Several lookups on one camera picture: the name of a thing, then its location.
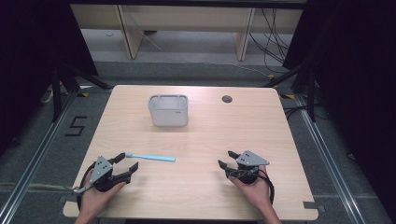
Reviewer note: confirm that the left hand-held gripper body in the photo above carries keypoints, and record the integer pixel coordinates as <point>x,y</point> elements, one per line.
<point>101,169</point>

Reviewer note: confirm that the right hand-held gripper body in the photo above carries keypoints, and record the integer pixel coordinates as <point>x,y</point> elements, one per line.
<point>251,159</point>

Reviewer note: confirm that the light blue toothbrush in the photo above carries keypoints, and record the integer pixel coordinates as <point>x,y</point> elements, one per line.
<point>151,157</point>

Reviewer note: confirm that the white plastic container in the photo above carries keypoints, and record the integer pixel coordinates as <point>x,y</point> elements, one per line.
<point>168,110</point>

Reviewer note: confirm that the person's left hand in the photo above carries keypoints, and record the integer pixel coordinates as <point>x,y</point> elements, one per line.
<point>97,199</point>

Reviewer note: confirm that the person's right hand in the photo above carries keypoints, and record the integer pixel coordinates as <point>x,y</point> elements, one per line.
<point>254,190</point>

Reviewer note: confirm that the yellow floor tape mark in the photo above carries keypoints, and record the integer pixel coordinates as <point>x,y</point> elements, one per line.
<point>84,94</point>

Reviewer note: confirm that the black metal stand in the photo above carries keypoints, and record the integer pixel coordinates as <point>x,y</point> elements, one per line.
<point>56,93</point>
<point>311,93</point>

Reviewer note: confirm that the dark curtain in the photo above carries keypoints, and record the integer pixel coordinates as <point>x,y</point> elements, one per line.
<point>28,62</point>
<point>358,77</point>

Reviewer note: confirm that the beige wooden desk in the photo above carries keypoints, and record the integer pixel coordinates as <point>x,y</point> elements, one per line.
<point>186,18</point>

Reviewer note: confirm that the metal floor rail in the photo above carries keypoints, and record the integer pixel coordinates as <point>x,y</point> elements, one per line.
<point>330,161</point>
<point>34,155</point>

